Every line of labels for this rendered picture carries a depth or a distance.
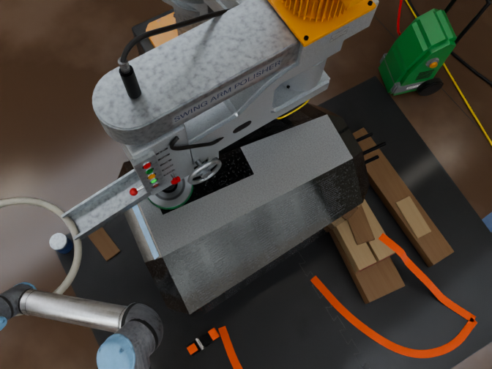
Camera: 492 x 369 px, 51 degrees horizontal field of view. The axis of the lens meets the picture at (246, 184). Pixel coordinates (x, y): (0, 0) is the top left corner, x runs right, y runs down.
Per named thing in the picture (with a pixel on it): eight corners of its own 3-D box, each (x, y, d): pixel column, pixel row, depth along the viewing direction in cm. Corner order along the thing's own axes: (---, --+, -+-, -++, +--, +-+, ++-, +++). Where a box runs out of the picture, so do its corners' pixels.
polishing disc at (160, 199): (175, 216, 229) (174, 215, 227) (135, 192, 232) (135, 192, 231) (200, 178, 235) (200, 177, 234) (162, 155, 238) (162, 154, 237)
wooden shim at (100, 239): (83, 230, 314) (83, 229, 313) (97, 220, 317) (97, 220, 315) (107, 261, 308) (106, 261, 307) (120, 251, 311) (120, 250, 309)
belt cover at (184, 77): (326, -17, 188) (334, -51, 172) (367, 32, 181) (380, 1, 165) (90, 107, 169) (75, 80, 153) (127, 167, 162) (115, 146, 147)
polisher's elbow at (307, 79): (264, 69, 208) (268, 41, 190) (299, 43, 213) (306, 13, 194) (296, 101, 204) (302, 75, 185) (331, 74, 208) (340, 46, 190)
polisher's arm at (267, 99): (299, 66, 230) (315, -7, 184) (328, 105, 224) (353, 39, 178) (155, 146, 216) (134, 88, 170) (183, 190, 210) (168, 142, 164)
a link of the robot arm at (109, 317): (177, 302, 157) (17, 275, 185) (154, 323, 147) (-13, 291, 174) (181, 335, 161) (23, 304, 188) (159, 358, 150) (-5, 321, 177)
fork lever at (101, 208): (199, 123, 220) (197, 118, 215) (223, 158, 215) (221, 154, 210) (61, 210, 216) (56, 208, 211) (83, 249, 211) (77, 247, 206)
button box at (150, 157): (162, 177, 194) (151, 148, 167) (166, 183, 193) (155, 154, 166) (143, 188, 192) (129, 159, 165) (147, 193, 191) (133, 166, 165)
